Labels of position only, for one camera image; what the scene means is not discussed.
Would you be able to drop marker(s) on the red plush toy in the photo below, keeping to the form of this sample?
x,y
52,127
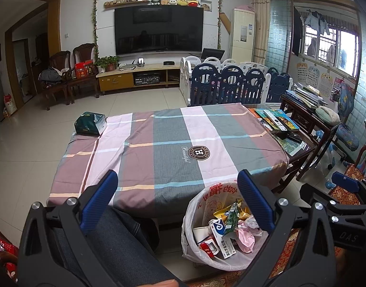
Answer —
x,y
193,4

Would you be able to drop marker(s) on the wall chart poster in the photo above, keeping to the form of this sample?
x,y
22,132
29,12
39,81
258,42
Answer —
x,y
313,76
326,83
301,72

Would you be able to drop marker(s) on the hanging clothes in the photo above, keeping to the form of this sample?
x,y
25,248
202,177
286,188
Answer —
x,y
316,21

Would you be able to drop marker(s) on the row of picture books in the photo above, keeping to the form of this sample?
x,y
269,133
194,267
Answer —
x,y
275,119

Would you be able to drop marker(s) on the black monitor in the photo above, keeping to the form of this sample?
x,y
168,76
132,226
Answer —
x,y
212,54

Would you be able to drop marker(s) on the red white bag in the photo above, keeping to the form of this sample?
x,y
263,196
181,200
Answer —
x,y
10,104

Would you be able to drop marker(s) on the window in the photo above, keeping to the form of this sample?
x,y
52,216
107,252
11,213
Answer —
x,y
332,47

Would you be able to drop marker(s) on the dark green tissue box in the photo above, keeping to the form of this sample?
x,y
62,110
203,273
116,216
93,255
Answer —
x,y
88,124

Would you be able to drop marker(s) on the grey green cushion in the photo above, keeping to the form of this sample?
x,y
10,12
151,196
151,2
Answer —
x,y
327,115

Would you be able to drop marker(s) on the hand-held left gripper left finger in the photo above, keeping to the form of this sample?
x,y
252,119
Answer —
x,y
99,198

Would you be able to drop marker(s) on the dark wooden armchair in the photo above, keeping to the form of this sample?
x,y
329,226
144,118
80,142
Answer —
x,y
60,59
84,52

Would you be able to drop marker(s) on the white plastic bin bag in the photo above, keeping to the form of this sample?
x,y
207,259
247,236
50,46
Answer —
x,y
194,206

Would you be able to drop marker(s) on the white tissue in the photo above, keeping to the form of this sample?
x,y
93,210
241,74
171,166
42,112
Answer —
x,y
251,221

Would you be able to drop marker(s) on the wooden television cabinet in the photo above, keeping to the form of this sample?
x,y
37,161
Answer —
x,y
115,80

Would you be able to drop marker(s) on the brown white plush toy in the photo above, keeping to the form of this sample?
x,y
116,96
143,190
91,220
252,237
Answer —
x,y
165,0

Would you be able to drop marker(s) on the white blue toothpaste box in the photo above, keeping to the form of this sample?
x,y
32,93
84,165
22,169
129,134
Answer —
x,y
221,236

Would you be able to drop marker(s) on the green snack packet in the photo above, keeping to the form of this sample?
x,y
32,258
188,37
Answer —
x,y
233,218

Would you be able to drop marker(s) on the black audio receiver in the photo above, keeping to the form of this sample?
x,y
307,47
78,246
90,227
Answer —
x,y
147,79

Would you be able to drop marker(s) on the white navy playpen fence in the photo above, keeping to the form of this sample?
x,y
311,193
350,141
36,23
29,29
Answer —
x,y
230,83

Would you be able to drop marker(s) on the standing air conditioner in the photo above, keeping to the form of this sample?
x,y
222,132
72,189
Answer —
x,y
242,36

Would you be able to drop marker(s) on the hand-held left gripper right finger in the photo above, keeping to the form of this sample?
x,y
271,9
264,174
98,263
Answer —
x,y
256,200

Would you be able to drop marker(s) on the pink plastic packet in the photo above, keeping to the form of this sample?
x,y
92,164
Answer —
x,y
245,239

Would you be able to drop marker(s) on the red gift box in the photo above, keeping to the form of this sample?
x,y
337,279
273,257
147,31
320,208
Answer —
x,y
84,69

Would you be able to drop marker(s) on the small picture frame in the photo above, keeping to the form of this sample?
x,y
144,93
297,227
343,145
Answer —
x,y
206,5

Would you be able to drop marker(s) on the person's blue jeans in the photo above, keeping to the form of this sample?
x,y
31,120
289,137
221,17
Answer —
x,y
126,245

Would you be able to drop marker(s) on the yellow snack bag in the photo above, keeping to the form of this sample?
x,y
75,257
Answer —
x,y
220,213

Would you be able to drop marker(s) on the stack of books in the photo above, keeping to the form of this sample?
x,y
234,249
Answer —
x,y
304,94

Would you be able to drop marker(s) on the blue backpack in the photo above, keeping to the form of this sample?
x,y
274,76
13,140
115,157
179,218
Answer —
x,y
346,98

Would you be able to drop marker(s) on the ivy garland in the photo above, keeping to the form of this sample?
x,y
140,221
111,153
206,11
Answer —
x,y
95,21
219,15

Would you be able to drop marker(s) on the potted green plant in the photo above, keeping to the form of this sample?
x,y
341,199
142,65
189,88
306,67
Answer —
x,y
106,63

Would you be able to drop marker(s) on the yellow plush toy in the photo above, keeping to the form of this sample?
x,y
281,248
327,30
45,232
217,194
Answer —
x,y
183,2

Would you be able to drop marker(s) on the black bag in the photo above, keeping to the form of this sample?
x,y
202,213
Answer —
x,y
50,75

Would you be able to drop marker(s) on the beige curtain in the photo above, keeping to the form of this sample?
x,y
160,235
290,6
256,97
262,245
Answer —
x,y
260,24

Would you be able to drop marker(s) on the small white gadget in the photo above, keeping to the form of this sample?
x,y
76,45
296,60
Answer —
x,y
141,62

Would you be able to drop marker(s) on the dark wooden side table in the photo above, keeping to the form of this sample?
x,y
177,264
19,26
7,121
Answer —
x,y
302,119

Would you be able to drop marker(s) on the black set-top box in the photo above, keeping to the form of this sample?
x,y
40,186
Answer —
x,y
168,62

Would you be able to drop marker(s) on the black television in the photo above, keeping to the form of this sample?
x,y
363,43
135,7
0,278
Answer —
x,y
159,31

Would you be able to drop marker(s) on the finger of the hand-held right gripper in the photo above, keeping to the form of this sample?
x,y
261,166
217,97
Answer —
x,y
314,195
345,182

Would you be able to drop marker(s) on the plaid tablecloth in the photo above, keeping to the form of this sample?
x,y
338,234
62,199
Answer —
x,y
171,131

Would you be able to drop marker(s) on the wooden wall shelf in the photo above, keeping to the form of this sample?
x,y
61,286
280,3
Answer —
x,y
123,4

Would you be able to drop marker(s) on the person's left hand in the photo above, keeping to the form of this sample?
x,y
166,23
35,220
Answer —
x,y
160,284

